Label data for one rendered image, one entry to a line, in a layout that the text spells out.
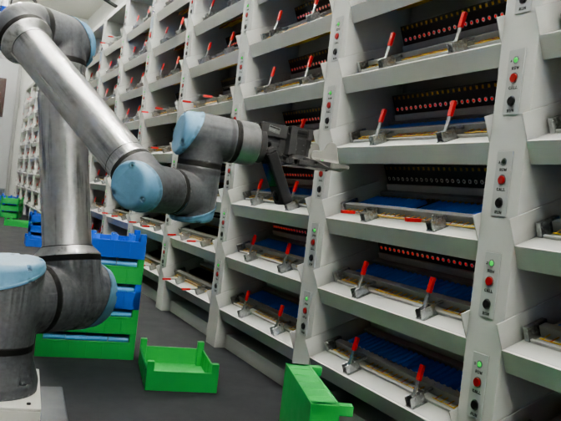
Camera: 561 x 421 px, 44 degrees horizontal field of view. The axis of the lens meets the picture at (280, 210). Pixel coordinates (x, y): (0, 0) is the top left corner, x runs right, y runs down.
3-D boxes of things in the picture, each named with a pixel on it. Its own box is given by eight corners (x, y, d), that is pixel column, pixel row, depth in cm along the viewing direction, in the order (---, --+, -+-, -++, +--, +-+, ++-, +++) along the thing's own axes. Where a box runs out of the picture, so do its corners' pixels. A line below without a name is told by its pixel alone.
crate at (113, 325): (36, 330, 213) (39, 304, 213) (37, 317, 233) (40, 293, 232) (136, 335, 223) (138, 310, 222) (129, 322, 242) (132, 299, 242)
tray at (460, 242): (482, 262, 136) (472, 215, 135) (329, 233, 191) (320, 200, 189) (556, 230, 144) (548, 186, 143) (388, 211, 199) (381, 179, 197)
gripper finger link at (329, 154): (355, 145, 150) (313, 138, 149) (351, 173, 150) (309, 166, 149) (351, 146, 153) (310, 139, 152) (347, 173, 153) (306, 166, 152)
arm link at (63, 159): (17, 335, 157) (9, 12, 165) (78, 328, 172) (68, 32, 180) (64, 333, 149) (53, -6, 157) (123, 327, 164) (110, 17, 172)
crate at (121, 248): (45, 251, 213) (48, 225, 213) (46, 245, 232) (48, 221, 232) (144, 260, 222) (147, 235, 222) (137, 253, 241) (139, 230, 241)
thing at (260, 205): (312, 230, 199) (301, 183, 197) (234, 215, 254) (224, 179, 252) (371, 209, 207) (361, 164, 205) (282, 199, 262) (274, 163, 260)
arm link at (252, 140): (240, 163, 141) (223, 162, 150) (261, 166, 143) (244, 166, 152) (246, 119, 141) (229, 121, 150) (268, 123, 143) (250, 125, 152)
